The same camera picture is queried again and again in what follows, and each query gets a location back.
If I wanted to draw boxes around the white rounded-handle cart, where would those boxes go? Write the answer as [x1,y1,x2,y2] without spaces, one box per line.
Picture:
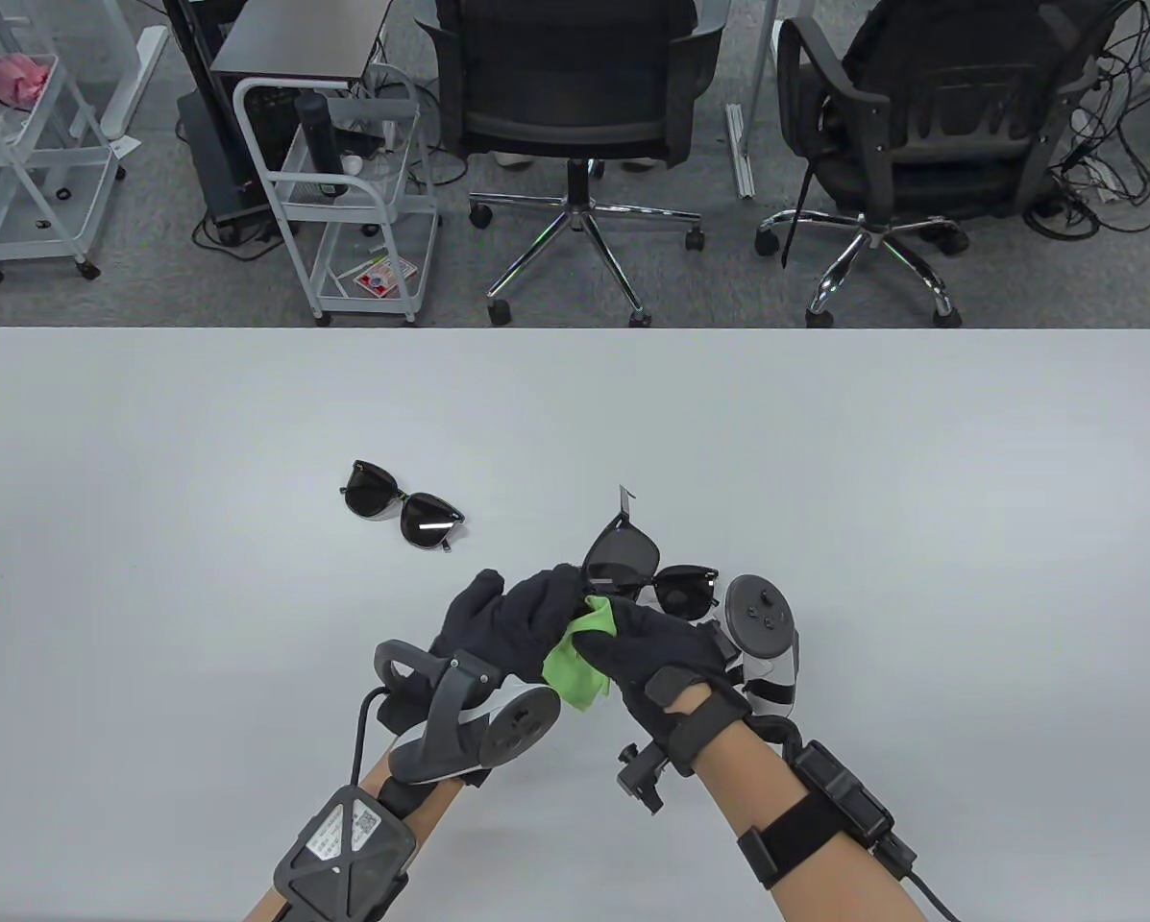
[233,67,443,328]

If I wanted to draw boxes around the person's right hand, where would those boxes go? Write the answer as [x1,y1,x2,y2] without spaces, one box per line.
[575,600,753,777]

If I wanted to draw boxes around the grey VR controller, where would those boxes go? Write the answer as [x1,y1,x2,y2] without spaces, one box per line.
[707,574,801,716]
[373,639,563,784]

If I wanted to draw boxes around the white power strip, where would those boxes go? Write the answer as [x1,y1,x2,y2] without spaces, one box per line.
[1064,108,1128,205]

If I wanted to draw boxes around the black wrist sensor box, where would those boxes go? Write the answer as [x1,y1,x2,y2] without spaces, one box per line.
[791,741,917,870]

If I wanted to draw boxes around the dark side table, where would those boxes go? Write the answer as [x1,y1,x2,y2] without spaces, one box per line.
[163,0,395,97]

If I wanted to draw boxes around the black cable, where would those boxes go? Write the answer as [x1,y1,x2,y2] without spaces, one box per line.
[906,864,960,922]
[349,687,393,789]

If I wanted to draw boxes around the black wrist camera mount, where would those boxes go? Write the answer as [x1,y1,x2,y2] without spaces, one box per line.
[618,744,672,815]

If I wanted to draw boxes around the person's left hand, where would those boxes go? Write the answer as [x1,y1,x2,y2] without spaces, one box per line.
[378,565,595,736]

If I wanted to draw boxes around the green cleaning cloth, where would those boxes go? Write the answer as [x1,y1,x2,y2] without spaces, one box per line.
[541,595,619,714]

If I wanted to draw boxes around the white desk leg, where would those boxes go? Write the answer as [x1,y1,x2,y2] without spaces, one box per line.
[104,27,170,140]
[725,0,787,201]

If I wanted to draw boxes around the red white packet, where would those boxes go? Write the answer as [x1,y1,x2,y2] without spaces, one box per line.
[349,257,420,299]

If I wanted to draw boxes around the black sensor box white label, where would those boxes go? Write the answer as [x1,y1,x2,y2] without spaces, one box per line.
[272,785,418,922]

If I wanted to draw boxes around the person's right forearm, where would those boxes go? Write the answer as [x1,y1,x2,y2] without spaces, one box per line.
[695,716,931,922]

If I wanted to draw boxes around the black thin-armed sunglasses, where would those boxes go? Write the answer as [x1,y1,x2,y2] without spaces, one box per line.
[653,565,722,620]

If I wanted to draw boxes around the black sunglasses gold metal bridge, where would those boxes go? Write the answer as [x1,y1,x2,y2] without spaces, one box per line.
[339,461,468,554]

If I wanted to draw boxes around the black computer tower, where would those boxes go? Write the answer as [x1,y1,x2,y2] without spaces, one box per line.
[176,88,282,246]

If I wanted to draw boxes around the white mesh utility cart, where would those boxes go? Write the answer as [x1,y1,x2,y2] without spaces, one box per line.
[0,0,129,284]

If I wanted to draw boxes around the pink cloth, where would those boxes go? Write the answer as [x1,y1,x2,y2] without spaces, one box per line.
[0,46,57,105]

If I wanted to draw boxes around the black thick-framed sunglasses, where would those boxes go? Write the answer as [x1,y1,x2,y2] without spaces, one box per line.
[579,485,664,601]

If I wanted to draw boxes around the person's left forearm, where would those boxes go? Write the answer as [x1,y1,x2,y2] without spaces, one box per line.
[243,749,465,922]

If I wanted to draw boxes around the black bottle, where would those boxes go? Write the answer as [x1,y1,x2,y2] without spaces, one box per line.
[294,91,348,200]

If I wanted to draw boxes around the tangle of black cables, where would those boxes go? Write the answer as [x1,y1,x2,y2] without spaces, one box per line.
[1021,0,1150,241]

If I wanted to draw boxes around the black office chair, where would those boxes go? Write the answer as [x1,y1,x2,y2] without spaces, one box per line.
[755,0,1128,329]
[414,0,729,329]

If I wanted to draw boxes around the black wrist strap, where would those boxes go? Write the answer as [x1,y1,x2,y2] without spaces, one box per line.
[736,795,849,889]

